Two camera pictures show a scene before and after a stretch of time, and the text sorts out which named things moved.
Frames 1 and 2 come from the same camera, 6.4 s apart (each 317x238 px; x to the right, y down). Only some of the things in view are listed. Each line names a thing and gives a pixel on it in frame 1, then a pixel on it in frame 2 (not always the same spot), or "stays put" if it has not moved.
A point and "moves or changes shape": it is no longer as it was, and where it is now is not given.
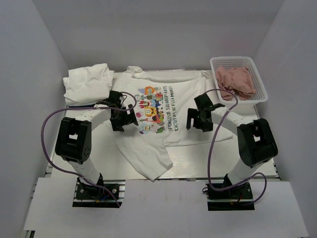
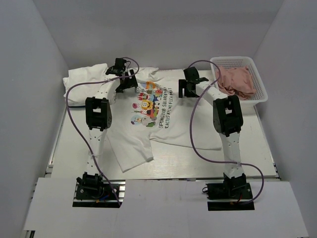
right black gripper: (193, 113) -> (183, 84)
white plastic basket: (238, 74) stays put
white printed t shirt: (161, 100) moves or changes shape
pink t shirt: (238, 80) stays put
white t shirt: (87, 86) stays put
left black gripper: (129, 118) -> (132, 82)
